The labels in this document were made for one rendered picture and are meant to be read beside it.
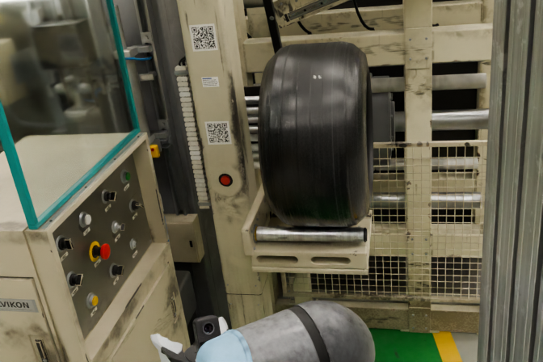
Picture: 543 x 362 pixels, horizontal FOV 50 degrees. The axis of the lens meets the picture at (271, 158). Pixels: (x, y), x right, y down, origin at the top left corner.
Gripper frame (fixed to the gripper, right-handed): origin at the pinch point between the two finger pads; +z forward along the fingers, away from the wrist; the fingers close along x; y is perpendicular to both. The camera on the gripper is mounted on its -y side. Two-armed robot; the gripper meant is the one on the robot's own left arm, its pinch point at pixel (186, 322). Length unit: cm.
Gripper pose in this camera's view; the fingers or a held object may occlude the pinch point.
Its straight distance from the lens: 126.4
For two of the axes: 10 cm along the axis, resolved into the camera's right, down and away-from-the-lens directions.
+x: 9.1, -1.3, 4.0
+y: -0.2, 9.4, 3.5
